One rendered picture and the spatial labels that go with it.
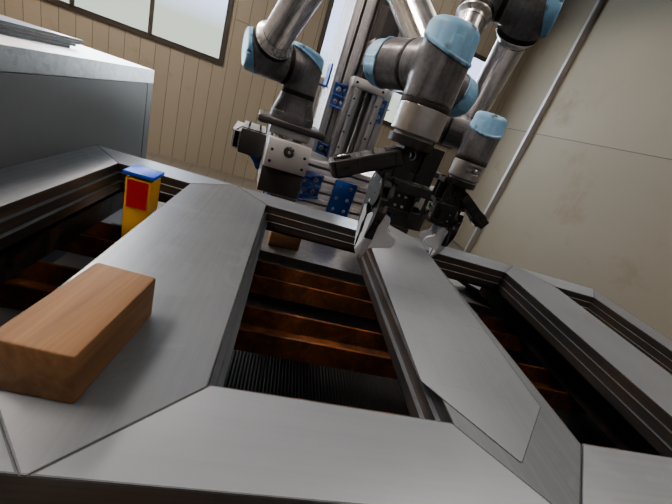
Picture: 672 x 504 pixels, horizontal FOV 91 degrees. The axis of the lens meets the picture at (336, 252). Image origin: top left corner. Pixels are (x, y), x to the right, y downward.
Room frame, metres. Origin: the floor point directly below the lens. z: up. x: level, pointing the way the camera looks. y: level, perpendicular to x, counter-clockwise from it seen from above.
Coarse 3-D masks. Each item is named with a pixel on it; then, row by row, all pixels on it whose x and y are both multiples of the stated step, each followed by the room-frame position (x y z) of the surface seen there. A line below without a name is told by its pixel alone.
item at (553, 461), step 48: (48, 192) 0.47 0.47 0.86; (96, 192) 0.59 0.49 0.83; (0, 240) 0.36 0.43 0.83; (336, 240) 0.80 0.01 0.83; (240, 288) 0.42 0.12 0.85; (384, 288) 0.59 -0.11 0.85; (384, 336) 0.48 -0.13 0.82; (576, 336) 0.66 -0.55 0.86; (624, 336) 0.87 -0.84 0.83; (528, 384) 0.41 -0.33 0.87; (624, 384) 0.54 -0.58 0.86; (480, 432) 0.29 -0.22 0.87; (0, 480) 0.11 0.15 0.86; (48, 480) 0.12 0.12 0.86; (528, 480) 0.25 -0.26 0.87; (576, 480) 0.27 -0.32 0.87
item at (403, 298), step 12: (396, 288) 0.57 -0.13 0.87; (396, 300) 0.52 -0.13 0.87; (408, 300) 0.54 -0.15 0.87; (420, 300) 0.56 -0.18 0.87; (432, 300) 0.57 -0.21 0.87; (444, 300) 0.59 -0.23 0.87; (420, 312) 0.51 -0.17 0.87; (432, 312) 0.53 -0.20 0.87; (444, 312) 0.54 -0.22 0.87; (456, 312) 0.56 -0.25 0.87; (468, 312) 0.58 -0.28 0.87; (468, 324) 0.53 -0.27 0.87; (480, 324) 0.55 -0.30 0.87
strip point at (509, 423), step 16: (432, 384) 0.34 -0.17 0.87; (448, 400) 0.32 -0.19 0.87; (464, 400) 0.33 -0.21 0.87; (480, 400) 0.34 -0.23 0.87; (496, 400) 0.35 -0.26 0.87; (512, 400) 0.36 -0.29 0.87; (464, 416) 0.30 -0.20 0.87; (480, 416) 0.31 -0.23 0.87; (496, 416) 0.32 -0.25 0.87; (512, 416) 0.33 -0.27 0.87; (528, 416) 0.34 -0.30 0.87; (496, 432) 0.30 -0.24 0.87; (512, 432) 0.30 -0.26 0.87; (528, 432) 0.31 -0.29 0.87; (512, 448) 0.28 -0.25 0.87
